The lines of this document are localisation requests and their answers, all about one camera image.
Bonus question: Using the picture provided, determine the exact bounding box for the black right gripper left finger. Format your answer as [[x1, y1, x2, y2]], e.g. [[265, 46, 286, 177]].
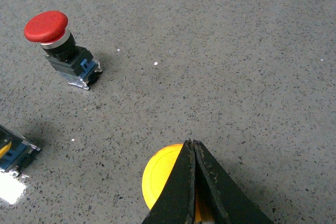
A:
[[142, 140, 196, 223]]

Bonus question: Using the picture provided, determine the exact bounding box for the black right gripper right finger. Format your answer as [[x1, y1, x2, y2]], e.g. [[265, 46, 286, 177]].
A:
[[193, 140, 273, 223]]

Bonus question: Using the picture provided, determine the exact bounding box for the black blue switch block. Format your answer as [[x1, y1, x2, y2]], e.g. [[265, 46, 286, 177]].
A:
[[1, 125, 41, 177]]

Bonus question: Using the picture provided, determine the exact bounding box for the yellow mushroom push button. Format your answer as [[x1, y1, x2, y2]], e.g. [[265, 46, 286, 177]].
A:
[[142, 143, 215, 223]]

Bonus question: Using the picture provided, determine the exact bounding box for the red mushroom push button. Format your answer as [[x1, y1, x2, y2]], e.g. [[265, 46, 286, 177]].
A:
[[24, 10, 102, 90]]

